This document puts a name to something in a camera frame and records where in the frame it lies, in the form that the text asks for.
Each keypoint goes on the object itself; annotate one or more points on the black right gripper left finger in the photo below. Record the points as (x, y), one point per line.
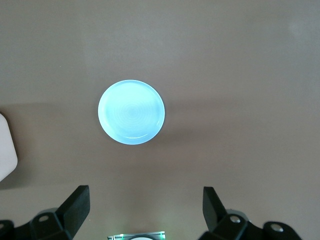
(75, 207)

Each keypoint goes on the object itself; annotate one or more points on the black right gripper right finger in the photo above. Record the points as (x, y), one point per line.
(215, 212)

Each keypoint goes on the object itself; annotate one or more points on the pink storage box white lid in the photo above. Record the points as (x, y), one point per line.
(6, 145)

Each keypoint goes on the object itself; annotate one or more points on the light blue round plate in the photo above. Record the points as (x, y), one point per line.
(131, 112)

